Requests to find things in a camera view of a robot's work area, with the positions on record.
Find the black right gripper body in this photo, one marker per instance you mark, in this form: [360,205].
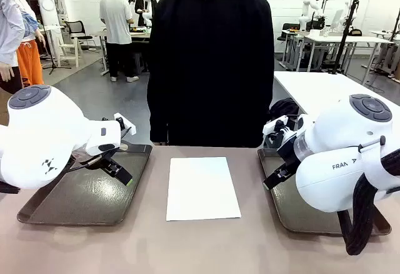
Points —
[286,149]

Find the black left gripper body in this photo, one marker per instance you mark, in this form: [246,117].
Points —
[109,159]

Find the white A4 paper stack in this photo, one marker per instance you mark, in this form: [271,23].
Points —
[203,189]

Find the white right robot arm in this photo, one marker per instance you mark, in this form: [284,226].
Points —
[337,130]

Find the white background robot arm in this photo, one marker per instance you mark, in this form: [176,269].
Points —
[304,17]

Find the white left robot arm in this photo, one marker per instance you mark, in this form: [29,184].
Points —
[37,136]

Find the dark brown plastic tray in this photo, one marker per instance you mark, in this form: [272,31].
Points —
[93,199]
[284,211]

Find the large white table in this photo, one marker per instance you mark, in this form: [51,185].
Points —
[312,86]

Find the black floor stand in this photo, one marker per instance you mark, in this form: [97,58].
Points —
[55,67]

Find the white wooden chair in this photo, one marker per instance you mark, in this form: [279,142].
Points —
[76,55]

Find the person in black jacket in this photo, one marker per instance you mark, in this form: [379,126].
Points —
[209,67]

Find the mannequin with orange trousers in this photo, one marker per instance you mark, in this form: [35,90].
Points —
[29,64]

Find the tall black tripod pole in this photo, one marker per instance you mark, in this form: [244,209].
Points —
[345,36]

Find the light wooden work table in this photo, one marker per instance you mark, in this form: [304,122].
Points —
[140,35]

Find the green tray with food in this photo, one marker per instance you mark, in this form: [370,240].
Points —
[137,30]

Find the black and tan bag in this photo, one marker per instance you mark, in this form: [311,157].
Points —
[356,33]

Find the black mesh office chair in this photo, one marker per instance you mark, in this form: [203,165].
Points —
[75,28]

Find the man in white T-shirt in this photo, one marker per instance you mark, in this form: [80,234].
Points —
[117,20]

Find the white computer monitor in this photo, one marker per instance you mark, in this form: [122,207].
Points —
[337,19]

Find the white humanoid robot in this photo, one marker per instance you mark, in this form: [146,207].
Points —
[152,11]

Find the tall white air conditioner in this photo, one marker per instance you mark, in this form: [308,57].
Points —
[47,5]

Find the black tripod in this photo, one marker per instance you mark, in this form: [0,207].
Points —
[397,20]

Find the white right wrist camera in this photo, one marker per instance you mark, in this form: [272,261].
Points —
[275,123]

